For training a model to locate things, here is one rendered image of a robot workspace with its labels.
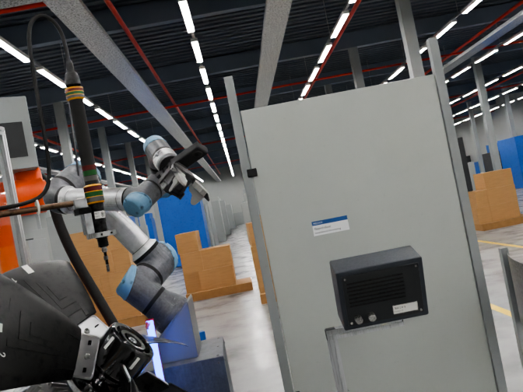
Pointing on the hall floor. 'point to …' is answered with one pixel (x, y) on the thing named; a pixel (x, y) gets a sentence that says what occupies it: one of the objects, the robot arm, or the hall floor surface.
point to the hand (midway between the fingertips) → (198, 190)
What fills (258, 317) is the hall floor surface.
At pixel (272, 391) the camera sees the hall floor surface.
